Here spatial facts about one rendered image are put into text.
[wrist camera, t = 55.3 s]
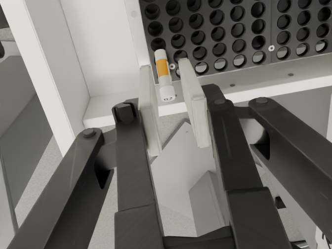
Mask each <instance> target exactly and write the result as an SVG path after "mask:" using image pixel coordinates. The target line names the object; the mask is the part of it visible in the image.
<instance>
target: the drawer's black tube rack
mask: <svg viewBox="0 0 332 249"><path fill-rule="evenodd" d="M162 6H163V12H164V18H165V25H166V33H167V39H168V45H169V51H170V57H171V64H170V65H169V68H170V69H172V70H173V76H174V81H178V80H181V78H180V75H178V74H177V72H176V71H177V70H179V65H178V61H179V59H181V58H187V59H189V61H190V63H191V65H192V67H193V70H194V72H195V74H196V76H197V77H200V76H205V75H211V74H216V73H222V72H227V71H232V70H238V69H243V68H249V67H254V66H259V65H265V64H270V63H276V62H281V61H287V60H292V59H298V58H303V57H308V56H314V55H319V54H325V53H330V52H332V0H162ZM146 14H147V16H148V17H150V18H155V17H156V16H157V15H158V14H159V9H158V7H157V6H156V5H153V4H152V5H149V6H148V7H147V8H146ZM161 30H162V26H161V24H160V23H158V22H153V23H151V24H150V26H149V31H150V32H151V33H152V34H154V35H156V34H158V33H160V32H161ZM322 43H325V46H324V47H323V48H322V49H321V50H319V51H317V50H316V45H317V44H322ZM164 44H165V43H164V41H163V40H162V39H155V40H154V41H153V42H152V47H153V48H154V49H156V50H158V49H162V48H163V47H164ZM300 47H306V49H305V51H304V52H303V53H302V54H297V53H296V49H297V48H300ZM284 50H287V53H286V55H285V56H284V57H281V58H279V57H277V52H278V51H284ZM257 55H263V57H262V59H261V60H260V61H258V62H254V61H253V59H252V58H253V56H257ZM241 58H244V61H243V63H242V64H241V65H234V60H235V59H241ZM224 61H225V65H224V67H223V68H221V69H217V68H215V66H214V64H215V63H219V62H224ZM202 65H207V68H206V69H205V70H204V71H203V72H197V71H196V67H197V66H202Z"/></svg>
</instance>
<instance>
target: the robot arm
mask: <svg viewBox="0 0 332 249"><path fill-rule="evenodd" d="M178 65H179V71H180V78H181V85H182V91H183V97H184V101H185V104H186V108H187V111H188V115H189V118H190V122H191V125H192V129H193V132H194V136H195V139H196V143H197V146H198V147H200V148H204V147H209V146H210V145H211V144H212V152H213V158H214V161H215V167H216V172H217V178H218V184H219V190H220V195H221V201H222V206H223V212H224V218H225V224H226V226H224V227H221V228H219V229H217V230H214V231H212V232H209V233H207V234H204V235H202V236H199V237H182V236H165V234H164V229H163V224H162V219H161V214H160V209H159V205H158V200H157V195H156V190H155V185H154V180H153V175H152V170H151V165H150V160H149V155H151V157H153V156H159V155H161V153H162V142H161V132H160V121H159V110H158V101H157V96H156V91H155V86H154V81H153V76H152V71H151V66H149V65H143V66H141V68H140V75H139V97H138V98H133V99H127V100H125V102H121V103H118V104H116V105H115V106H113V107H112V113H113V117H114V120H115V128H114V129H112V130H110V131H107V132H104V133H103V132H102V130H101V129H100V128H97V127H92V128H87V129H84V130H83V131H82V132H80V133H79V134H78V135H77V137H76V138H75V140H74V141H73V143H72V145H71V146H70V148H69V149H68V151H67V153H66V154H65V156H64V157H63V159H62V161H61V162H60V164H59V165H58V167H57V169H56V170H55V172H54V174H53V175H52V177H51V178H50V180H49V181H48V183H47V185H46V186H45V188H44V189H43V191H42V193H41V194H40V196H39V197H38V199H37V201H36V202H35V204H34V205H33V207H32V209H31V210H30V212H29V213H28V215H27V217H26V218H25V220H24V221H23V223H22V225H21V226H20V228H19V229H18V231H17V233H16V234H15V236H14V238H13V239H12V241H11V242H10V244H9V246H8V247H7V249H88V246H89V243H90V241H91V238H92V235H93V232H94V229H95V226H96V223H97V221H98V218H99V215H100V212H101V210H102V207H103V204H104V201H105V198H106V195H107V192H108V190H109V187H110V184H111V181H112V178H113V175H114V168H117V193H118V212H115V215H114V230H115V249H302V248H300V247H298V246H297V245H295V244H294V243H292V242H290V241H289V239H288V236H287V234H286V231H285V228H284V226H283V223H282V221H281V218H280V215H279V213H278V210H277V208H276V205H275V202H274V200H273V197H272V195H271V192H270V190H269V188H268V187H267V186H265V187H263V184H262V181H261V178H260V176H259V173H258V170H257V168H256V165H255V162H254V159H253V157H252V154H251V151H250V148H251V149H252V151H253V152H254V153H255V154H256V155H257V156H258V158H259V159H260V160H261V161H262V162H263V163H264V165H265V166H266V167H267V168H268V169H269V170H270V172H271V173H272V174H273V175H274V176H275V177H276V179H277V180H278V181H279V182H280V183H281V185H282V186H283V187H284V188H285V189H286V190H287V192H288V193H289V194H290V195H291V196H292V197H293V199H294V200H295V201H296V202H297V203H298V204H299V206H300V207H301V208H302V209H303V210H304V211H305V213H306V214H307V215H308V216H309V217H310V218H311V220H312V221H313V222H314V223H315V224H316V225H317V227H318V228H319V229H320V230H321V231H322V232H323V234H324V235H325V236H326V237H327V238H328V240H329V241H330V242H331V243H332V143H331V142H330V141H329V140H327V139H326V138H325V137H323V136H322V135H321V134H319V133H318V132H317V131H315V130H314V129H313V128H311V127H310V126H309V125H307V124H306V123H305V122H303V121H302V120H301V119H299V118H298V117H297V116H295V115H294V114H292V113H291V112H290V111H288V110H287V109H286V108H284V107H283V106H282V105H280V104H279V103H278V102H276V101H275V100H273V99H271V98H267V97H258V98H254V99H252V100H250V101H249V103H248V107H238V106H234V104H233V102H232V101H231V100H229V99H226V98H225V96H224V95H223V93H222V91H221V90H220V88H219V86H217V85H215V84H213V83H212V84H206V85H200V83H199V81H198V78H197V76H196V74H195V72H194V70H193V67H192V65H191V63H190V61H189V59H187V58H181V59H179V61H178ZM248 144H249V145H248ZM249 146H250V148H249Z"/></svg>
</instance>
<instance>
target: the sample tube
mask: <svg viewBox="0 0 332 249"><path fill-rule="evenodd" d="M155 60H156V67H157V73H158V79H159V84H160V95H161V100H162V101H165V102H168V101H172V100H174V99H175V92H174V87H173V85H172V80H171V75H170V70H169V64H168V60H167V56H166V51H165V50H164V49H158V50H156V51H155Z"/></svg>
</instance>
